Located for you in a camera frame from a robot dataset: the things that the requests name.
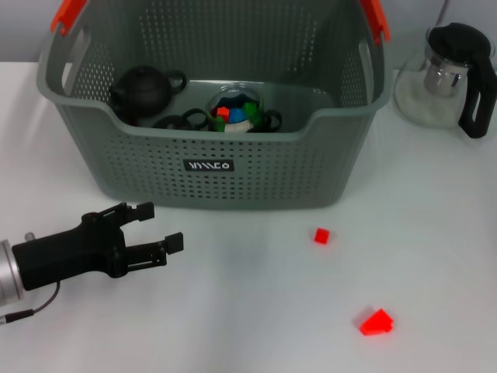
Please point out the blue square building brick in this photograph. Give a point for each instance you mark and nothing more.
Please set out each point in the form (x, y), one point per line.
(237, 113)

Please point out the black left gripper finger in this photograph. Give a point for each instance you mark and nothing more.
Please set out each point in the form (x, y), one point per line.
(174, 242)
(145, 211)

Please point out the grey perforated storage basket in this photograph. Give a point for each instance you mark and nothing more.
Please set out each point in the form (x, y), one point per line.
(233, 186)

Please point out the green rectangular building brick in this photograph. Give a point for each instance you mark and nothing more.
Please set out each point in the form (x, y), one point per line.
(251, 109)
(218, 124)

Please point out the small red studded brick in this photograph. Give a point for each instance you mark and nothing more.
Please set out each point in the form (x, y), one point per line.
(222, 112)

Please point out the white building plate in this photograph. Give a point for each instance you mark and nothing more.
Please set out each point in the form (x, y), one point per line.
(237, 127)

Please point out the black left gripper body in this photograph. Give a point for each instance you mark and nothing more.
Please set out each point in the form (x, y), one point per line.
(66, 252)

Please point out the red sloped roof brick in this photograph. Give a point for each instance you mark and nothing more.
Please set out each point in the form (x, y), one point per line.
(376, 323)

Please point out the silver left gripper connector post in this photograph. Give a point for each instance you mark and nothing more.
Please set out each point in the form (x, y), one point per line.
(29, 236)

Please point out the small red square brick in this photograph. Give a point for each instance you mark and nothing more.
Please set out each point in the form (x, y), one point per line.
(321, 236)

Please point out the black clay teapot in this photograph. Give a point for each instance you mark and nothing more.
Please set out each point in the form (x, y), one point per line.
(143, 91)

